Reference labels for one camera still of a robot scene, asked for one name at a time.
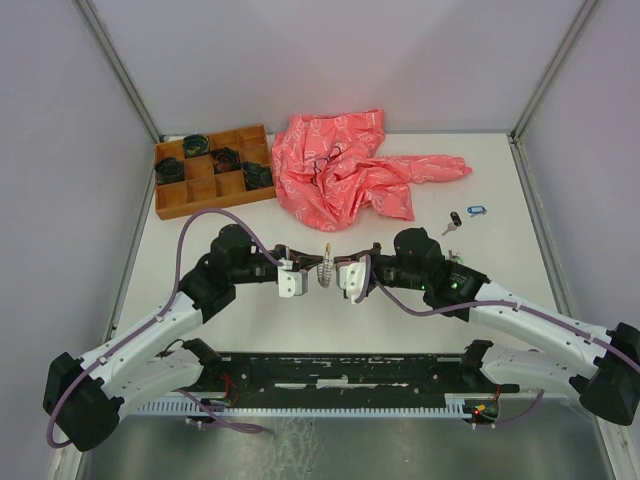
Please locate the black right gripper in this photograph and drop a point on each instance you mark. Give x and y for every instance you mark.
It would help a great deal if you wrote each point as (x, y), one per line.
(355, 257)

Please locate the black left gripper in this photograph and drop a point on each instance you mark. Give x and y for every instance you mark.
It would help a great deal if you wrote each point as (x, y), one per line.
(303, 260)

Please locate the large keyring with yellow grip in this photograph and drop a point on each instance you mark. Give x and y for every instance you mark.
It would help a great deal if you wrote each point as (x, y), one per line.
(325, 269)

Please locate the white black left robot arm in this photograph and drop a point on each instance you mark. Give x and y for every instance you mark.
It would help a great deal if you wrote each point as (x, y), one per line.
(87, 397)

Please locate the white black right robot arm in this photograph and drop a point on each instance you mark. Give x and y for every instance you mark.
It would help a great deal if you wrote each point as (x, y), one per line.
(596, 365)

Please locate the pink patterned jacket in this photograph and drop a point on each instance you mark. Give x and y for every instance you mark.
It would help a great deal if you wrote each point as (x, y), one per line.
(326, 170)

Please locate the dark rolled cloth right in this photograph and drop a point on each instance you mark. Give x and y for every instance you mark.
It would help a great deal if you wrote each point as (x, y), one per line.
(256, 176)

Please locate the green tag with key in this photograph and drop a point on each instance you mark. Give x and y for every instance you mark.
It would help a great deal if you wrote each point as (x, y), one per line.
(455, 257)

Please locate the black tag with silver key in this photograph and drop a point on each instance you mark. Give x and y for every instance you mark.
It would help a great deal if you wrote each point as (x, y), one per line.
(454, 223)

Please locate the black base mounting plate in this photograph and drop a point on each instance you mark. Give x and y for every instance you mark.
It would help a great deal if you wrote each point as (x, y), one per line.
(278, 380)

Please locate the wooden compartment tray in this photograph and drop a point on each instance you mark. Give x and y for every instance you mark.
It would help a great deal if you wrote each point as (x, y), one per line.
(202, 188)

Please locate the blue tag with key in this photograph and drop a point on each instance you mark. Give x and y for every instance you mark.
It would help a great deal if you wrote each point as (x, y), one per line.
(476, 210)

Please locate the dark rolled cloth middle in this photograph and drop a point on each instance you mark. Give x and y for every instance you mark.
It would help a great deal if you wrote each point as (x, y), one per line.
(225, 160)

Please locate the dark rolled cloth top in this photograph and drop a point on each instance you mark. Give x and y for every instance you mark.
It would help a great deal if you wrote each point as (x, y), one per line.
(196, 145)

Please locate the dark rolled cloth in tray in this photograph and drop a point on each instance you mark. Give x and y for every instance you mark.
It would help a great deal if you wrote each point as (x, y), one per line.
(169, 170)

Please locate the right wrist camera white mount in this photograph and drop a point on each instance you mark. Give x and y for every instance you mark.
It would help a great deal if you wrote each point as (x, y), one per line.
(353, 279)

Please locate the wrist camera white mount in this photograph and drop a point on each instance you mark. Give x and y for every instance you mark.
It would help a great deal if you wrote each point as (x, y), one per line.
(291, 282)
(353, 279)

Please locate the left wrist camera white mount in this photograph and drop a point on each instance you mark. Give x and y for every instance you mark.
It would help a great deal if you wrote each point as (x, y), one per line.
(291, 282)

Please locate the aluminium frame post right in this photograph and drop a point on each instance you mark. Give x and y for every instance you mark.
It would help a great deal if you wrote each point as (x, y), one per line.
(561, 55)

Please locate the aluminium frame post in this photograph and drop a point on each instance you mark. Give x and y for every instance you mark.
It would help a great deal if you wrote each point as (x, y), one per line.
(102, 38)
(561, 55)

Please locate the aluminium frame post left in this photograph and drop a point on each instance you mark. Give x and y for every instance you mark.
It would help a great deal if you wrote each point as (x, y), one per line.
(102, 38)

